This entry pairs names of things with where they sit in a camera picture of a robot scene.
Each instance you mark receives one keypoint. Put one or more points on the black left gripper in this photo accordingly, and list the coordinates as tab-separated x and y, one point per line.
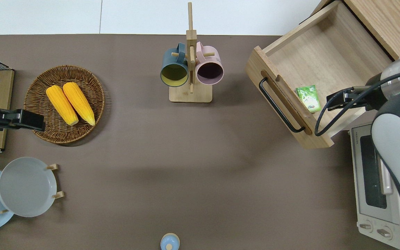
30	121

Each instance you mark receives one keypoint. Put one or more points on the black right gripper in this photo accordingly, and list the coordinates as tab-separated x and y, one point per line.
346	99

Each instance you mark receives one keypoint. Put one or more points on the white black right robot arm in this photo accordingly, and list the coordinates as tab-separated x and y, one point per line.
394	139

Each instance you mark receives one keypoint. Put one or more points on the round wicker basket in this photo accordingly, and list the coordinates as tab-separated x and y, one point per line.
40	90

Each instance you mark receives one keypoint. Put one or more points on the yellow corn cob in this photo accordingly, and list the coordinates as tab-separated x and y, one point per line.
78	102
61	104

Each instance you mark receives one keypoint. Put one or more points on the green snack packet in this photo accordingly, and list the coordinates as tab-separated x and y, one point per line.
309	99

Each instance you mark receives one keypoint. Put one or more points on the wooden plate rack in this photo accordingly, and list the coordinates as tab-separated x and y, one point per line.
55	167

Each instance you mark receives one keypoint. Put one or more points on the grey plate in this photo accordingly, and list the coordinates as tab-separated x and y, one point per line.
26	187

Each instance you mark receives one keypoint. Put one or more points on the wooden cabinet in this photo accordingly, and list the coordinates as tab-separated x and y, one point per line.
387	21

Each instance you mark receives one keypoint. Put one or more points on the cream toaster oven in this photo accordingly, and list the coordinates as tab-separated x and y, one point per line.
368	218

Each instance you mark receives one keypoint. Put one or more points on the pink mug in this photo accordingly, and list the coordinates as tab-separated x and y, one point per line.
203	61

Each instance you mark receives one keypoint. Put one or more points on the blue mug yellow inside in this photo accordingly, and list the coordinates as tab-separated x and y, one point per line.
170	59

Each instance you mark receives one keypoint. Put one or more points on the wooden mug tree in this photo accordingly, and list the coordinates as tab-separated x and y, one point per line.
190	93

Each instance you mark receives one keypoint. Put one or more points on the large brown table mat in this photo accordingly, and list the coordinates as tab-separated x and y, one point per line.
200	156

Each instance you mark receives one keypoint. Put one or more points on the blue desk bell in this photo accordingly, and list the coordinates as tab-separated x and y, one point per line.
167	240

